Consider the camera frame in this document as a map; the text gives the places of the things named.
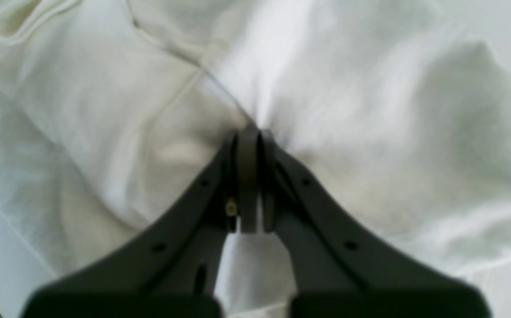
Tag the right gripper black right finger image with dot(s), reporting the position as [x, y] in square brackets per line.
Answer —
[341, 269]

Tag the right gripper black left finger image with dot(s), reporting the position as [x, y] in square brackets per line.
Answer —
[170, 270]

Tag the white printed T-shirt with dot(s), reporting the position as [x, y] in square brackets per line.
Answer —
[109, 108]

